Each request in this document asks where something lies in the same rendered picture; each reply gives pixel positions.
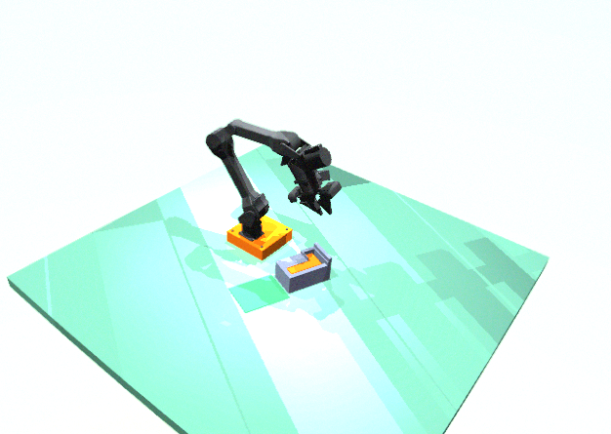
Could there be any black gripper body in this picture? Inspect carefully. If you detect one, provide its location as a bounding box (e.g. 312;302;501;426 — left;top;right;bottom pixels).
288;170;342;203

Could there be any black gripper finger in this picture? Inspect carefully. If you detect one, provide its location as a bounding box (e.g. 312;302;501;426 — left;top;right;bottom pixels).
316;198;332;215
300;195;323;216

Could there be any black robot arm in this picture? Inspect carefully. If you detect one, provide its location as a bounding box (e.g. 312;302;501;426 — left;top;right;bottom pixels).
206;119;332;242

